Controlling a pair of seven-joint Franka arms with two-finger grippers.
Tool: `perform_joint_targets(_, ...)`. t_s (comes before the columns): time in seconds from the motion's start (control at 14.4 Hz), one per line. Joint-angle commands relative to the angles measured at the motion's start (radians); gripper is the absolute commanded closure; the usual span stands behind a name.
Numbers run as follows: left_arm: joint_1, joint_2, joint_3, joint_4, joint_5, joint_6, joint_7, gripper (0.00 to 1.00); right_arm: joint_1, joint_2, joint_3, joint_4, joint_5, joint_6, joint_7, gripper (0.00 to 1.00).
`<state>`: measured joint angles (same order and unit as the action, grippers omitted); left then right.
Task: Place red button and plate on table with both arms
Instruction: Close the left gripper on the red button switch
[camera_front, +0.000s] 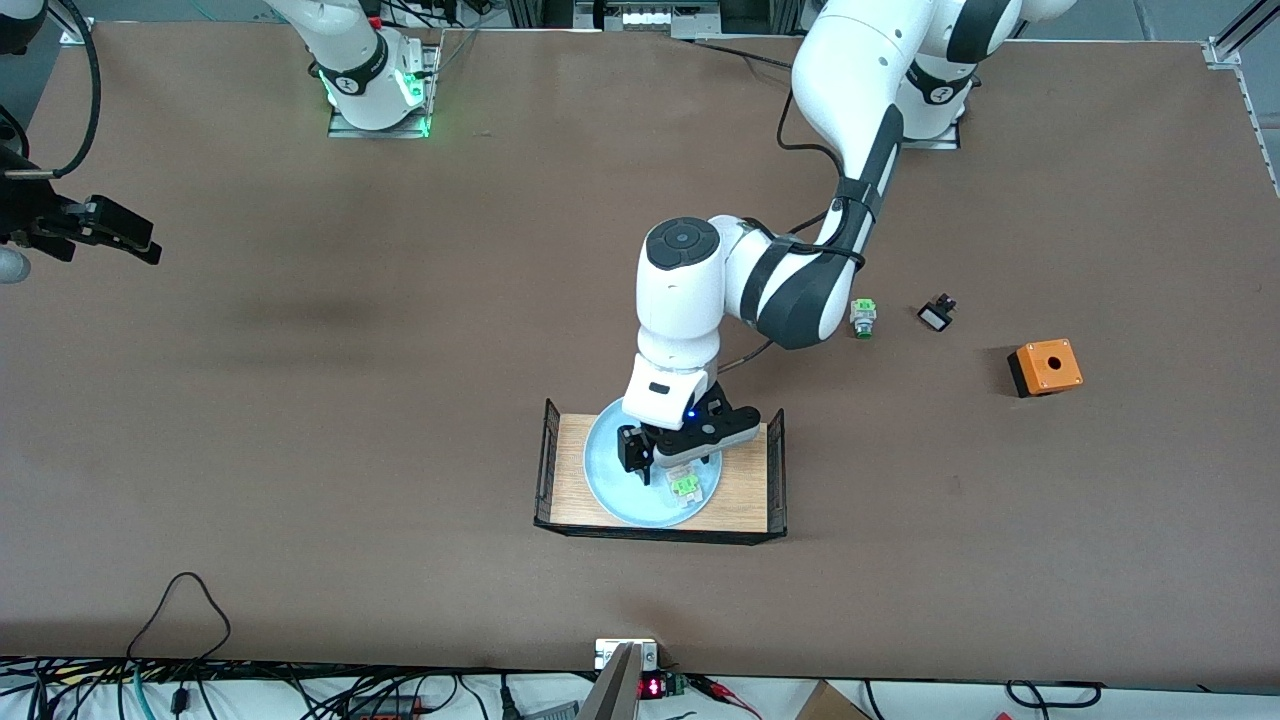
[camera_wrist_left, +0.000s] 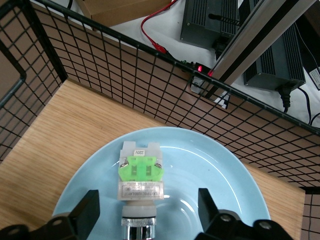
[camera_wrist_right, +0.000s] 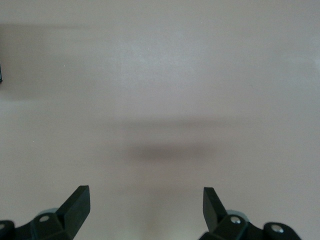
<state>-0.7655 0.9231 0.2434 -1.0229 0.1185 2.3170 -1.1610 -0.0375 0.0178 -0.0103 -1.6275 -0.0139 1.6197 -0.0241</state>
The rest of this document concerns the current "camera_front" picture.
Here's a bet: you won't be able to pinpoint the light blue round plate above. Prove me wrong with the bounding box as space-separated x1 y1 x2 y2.
583 395 724 529

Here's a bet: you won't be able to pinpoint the red and black clip leads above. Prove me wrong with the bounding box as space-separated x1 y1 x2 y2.
690 675 763 717

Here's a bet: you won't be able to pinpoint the brown cardboard piece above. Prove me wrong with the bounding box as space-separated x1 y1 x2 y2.
795 680 871 720

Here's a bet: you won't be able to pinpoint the aluminium corner profile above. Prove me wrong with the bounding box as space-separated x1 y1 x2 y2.
1203 0 1280 71

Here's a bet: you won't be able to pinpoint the wooden tray with wire sides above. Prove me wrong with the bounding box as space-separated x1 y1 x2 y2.
533 398 788 546

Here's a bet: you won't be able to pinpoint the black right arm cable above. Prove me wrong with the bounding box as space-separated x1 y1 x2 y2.
50 0 103 179

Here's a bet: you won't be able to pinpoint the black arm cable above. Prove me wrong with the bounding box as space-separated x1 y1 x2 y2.
50 0 103 179
715 85 881 379

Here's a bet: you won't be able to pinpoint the silver metal bracket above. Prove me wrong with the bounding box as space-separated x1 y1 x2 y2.
595 638 659 671

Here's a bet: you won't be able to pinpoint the aluminium profile post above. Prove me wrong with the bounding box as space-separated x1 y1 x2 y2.
578 643 646 720

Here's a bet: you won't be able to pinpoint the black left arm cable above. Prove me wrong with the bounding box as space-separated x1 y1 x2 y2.
715 85 881 379

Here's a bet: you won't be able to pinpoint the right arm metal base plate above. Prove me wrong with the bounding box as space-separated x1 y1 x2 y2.
328 40 441 139

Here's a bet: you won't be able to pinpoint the orange button enclosure box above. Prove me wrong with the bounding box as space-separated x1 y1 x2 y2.
1006 339 1084 399

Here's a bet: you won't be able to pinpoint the black cable across table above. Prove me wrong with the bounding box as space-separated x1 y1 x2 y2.
690 38 801 71

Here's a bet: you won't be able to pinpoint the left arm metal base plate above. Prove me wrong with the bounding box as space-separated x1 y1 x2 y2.
900 120 963 151

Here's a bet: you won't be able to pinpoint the thin black looped cable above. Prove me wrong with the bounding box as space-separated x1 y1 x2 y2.
125 572 233 666

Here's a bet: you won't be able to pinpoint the metal frame with white connectors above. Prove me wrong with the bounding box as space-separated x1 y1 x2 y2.
572 0 721 39

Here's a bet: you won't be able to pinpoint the black coiled cable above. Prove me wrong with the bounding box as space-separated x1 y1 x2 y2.
1005 680 1103 709

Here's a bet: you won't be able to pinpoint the tangled black cable bundle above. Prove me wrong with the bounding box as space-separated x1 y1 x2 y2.
0 655 501 720

